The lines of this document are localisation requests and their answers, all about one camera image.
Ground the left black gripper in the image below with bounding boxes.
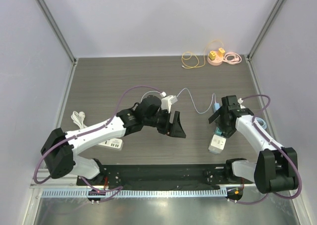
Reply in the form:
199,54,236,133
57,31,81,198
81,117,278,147
143,108,186,137

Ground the blue USB charger plug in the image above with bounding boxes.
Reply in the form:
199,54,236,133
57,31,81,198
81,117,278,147
213,103,220,113

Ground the light blue charging cable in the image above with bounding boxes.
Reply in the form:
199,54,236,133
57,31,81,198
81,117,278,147
141,88,216,114

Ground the light blue power strip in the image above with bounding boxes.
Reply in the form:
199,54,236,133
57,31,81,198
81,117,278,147
208,127,226,154

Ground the white cube socket adapter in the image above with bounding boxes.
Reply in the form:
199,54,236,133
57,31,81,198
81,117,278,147
210,135,226,150

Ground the white USB power strip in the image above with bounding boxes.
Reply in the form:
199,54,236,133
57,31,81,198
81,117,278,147
98,138,123,151

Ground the teal plug adapter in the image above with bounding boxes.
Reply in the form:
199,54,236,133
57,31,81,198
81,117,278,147
214,127,222,137

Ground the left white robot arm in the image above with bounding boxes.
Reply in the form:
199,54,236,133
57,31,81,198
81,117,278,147
41,95,186,185

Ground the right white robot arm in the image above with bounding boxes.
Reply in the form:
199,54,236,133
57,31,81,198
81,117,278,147
208,95,302,196

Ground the pink round power socket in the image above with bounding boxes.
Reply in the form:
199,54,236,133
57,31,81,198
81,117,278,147
207,56,223,66

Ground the yellow charger plug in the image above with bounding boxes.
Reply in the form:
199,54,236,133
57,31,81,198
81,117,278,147
208,51,217,60

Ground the orange charger plug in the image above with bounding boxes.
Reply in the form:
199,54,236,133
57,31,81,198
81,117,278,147
217,48,225,57

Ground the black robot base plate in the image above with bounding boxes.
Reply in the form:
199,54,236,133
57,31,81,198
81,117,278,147
89,164,252,200

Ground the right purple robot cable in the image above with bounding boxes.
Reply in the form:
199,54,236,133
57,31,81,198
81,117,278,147
226,95,303,205

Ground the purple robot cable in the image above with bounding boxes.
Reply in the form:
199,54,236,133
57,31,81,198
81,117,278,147
226,95,303,205
33,85,165,202

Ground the pink coiled cord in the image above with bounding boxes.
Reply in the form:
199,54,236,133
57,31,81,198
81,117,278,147
222,52,242,65

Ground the white slotted cable duct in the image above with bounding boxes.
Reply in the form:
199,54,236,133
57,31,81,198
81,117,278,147
41,188,227,199

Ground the yellow charging cable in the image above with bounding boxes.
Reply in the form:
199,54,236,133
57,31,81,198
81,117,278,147
181,39,225,69

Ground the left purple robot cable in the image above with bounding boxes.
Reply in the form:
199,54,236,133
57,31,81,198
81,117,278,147
33,85,165,202

